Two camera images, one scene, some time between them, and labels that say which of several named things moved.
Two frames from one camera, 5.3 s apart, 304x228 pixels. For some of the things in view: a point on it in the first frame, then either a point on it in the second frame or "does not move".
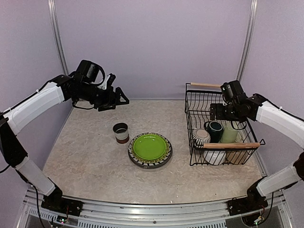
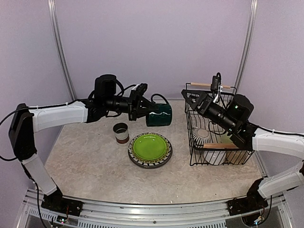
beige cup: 236,157 does not move
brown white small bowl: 120,129 does not move
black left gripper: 109,101 → 136,104
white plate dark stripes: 150,166 does not move
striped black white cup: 200,136 does not move
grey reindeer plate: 152,165 does not move
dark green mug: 215,129 → 163,117
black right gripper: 220,115 → 207,99
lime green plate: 149,147 does not move
